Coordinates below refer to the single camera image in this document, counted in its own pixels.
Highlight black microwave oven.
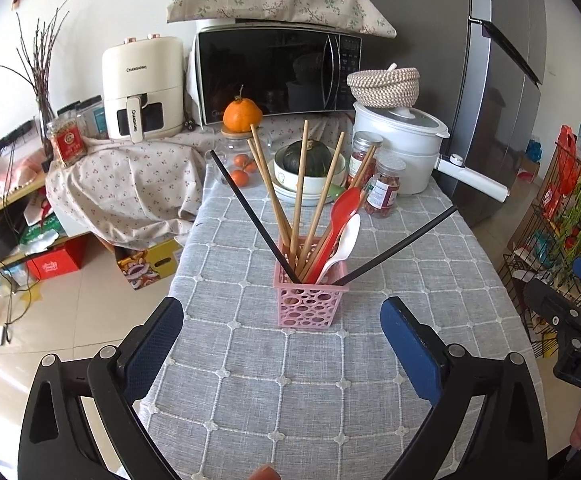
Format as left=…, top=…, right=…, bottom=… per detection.
left=193, top=25, right=364, bottom=128

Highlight woven rope basket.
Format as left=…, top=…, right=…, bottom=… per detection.
left=347, top=67, right=421, bottom=107

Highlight black chopstick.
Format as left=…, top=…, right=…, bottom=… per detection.
left=338, top=204, right=459, bottom=285
left=208, top=150, right=302, bottom=285

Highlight grey checked tablecloth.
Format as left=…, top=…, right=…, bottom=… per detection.
left=130, top=180, right=541, bottom=480

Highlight wooden shelf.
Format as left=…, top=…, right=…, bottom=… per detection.
left=0, top=170, right=91, bottom=281

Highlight clear canister with black lid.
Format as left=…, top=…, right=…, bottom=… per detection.
left=56, top=102, right=84, bottom=122
left=76, top=96, right=108, bottom=140

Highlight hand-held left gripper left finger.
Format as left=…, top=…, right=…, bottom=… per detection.
left=18, top=296, right=186, bottom=480

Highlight red box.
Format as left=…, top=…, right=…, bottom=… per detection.
left=25, top=235, right=90, bottom=281

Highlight red plastic bag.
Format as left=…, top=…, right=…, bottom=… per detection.
left=543, top=125, right=581, bottom=221

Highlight black power strip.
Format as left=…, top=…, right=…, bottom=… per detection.
left=0, top=120, right=36, bottom=151

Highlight floral microwave cover cloth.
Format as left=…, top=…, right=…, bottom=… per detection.
left=165, top=0, right=399, bottom=40

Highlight white ceramic bowl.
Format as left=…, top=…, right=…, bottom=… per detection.
left=273, top=152, right=347, bottom=193

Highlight black wire rack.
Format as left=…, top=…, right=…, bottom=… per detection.
left=495, top=140, right=581, bottom=361

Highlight wooden chopstick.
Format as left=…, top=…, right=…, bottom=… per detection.
left=307, top=146, right=379, bottom=273
left=249, top=123, right=294, bottom=256
left=246, top=138, right=291, bottom=251
left=298, top=131, right=346, bottom=271
left=290, top=120, right=311, bottom=271

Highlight printed cardboard box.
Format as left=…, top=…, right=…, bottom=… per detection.
left=115, top=239, right=184, bottom=291

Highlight white plastic spoon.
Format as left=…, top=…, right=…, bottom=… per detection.
left=315, top=213, right=362, bottom=283

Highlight dark green pumpkin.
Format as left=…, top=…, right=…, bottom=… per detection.
left=275, top=139, right=340, bottom=177

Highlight cream air fryer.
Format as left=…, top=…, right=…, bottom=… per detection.
left=102, top=34, right=185, bottom=142

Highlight plastic jar with red label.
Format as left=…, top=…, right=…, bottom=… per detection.
left=347, top=131, right=384, bottom=191
left=363, top=155, right=402, bottom=218

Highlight dry branches in vase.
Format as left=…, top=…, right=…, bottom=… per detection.
left=0, top=0, right=71, bottom=161

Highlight floral cabinet cloth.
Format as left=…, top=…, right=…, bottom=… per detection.
left=45, top=112, right=351, bottom=250

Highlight red plastic spoon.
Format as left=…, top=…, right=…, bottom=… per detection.
left=305, top=186, right=364, bottom=285

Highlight pink cloth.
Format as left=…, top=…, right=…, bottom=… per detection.
left=0, top=152, right=46, bottom=206

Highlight pink perforated plastic basket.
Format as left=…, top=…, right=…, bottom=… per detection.
left=273, top=237, right=349, bottom=330

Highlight white electric pot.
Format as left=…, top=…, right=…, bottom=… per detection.
left=353, top=101, right=511, bottom=203

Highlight large orange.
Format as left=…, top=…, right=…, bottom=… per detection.
left=222, top=85, right=264, bottom=133

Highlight glass jar with red label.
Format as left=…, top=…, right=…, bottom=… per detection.
left=45, top=114, right=88, bottom=167

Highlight grey refrigerator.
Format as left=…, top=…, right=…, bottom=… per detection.
left=351, top=0, right=546, bottom=228

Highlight clear glass jar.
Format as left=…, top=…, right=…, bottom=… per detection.
left=219, top=127, right=271, bottom=188

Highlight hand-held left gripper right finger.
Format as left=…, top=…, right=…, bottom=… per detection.
left=379, top=296, right=549, bottom=480

